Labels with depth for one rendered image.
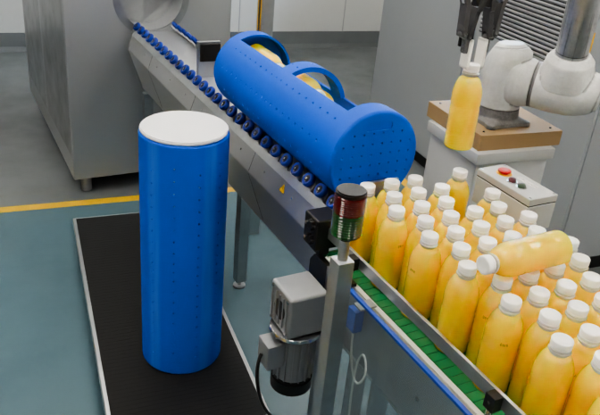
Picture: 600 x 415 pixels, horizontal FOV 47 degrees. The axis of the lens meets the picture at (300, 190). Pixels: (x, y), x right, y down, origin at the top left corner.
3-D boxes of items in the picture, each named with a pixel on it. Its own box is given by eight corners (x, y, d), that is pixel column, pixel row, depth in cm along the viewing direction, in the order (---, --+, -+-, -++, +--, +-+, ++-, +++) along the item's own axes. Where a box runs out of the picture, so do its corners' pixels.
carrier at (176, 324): (220, 375, 244) (220, 325, 269) (229, 149, 205) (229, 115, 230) (137, 375, 240) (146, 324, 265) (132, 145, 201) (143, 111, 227)
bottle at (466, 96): (454, 150, 169) (468, 77, 161) (438, 140, 175) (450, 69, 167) (478, 148, 172) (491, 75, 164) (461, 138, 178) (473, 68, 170)
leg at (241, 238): (242, 281, 323) (249, 160, 296) (246, 287, 319) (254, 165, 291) (230, 284, 321) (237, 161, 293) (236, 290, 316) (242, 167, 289)
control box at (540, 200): (497, 195, 198) (505, 162, 193) (548, 228, 182) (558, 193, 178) (470, 200, 193) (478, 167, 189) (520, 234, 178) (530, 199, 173)
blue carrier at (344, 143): (279, 100, 271) (285, 29, 258) (409, 197, 203) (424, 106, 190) (212, 106, 258) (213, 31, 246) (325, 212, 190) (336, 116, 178)
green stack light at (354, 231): (351, 223, 142) (354, 202, 140) (367, 238, 137) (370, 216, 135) (324, 228, 139) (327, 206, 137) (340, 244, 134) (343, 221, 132)
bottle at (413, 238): (431, 299, 165) (445, 232, 156) (404, 302, 162) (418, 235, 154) (418, 283, 170) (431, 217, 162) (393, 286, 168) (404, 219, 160)
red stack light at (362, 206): (354, 202, 140) (356, 185, 138) (370, 216, 135) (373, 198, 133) (327, 206, 137) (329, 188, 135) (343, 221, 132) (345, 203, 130)
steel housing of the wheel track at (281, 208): (179, 85, 380) (180, 22, 365) (407, 302, 211) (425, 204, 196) (129, 88, 367) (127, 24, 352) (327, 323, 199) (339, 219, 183)
